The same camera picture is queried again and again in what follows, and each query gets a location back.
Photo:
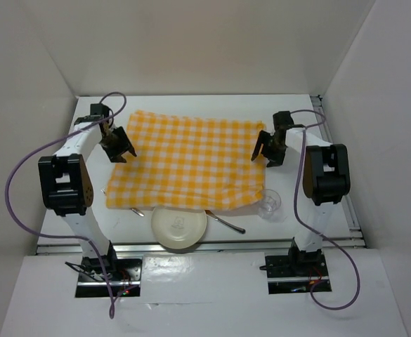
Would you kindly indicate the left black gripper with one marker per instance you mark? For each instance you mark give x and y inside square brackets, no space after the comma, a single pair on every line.
[124,144]

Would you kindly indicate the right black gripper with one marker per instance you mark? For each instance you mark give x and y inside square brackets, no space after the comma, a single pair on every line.
[276,159]

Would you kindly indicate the clear plastic cup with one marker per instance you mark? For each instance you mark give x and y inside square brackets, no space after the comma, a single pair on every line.
[269,204]

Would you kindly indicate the yellow white checkered cloth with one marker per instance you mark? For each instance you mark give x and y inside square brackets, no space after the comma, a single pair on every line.
[188,163]

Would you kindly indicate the cream round plate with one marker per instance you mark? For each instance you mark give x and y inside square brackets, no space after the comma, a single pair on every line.
[178,229]

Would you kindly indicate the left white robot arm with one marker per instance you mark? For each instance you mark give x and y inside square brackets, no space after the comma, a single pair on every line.
[68,191]

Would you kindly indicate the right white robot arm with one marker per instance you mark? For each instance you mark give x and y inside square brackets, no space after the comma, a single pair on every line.
[323,176]

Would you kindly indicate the silver fork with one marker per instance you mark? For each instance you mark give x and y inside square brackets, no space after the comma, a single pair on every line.
[134,210]

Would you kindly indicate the silver spoon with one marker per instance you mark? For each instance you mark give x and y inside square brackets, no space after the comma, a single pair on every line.
[225,223]

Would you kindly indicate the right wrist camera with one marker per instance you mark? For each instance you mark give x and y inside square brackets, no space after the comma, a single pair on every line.
[282,119]

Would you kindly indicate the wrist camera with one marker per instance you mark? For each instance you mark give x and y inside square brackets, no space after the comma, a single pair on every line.
[99,110]
[282,119]

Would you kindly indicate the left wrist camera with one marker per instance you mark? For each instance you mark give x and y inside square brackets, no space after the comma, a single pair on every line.
[99,110]

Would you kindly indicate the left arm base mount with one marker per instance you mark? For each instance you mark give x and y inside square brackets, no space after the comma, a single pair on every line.
[125,281]

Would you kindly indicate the aluminium rail frame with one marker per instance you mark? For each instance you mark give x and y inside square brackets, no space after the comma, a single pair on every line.
[186,169]

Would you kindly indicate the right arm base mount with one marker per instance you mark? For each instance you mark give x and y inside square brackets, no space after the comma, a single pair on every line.
[283,277]

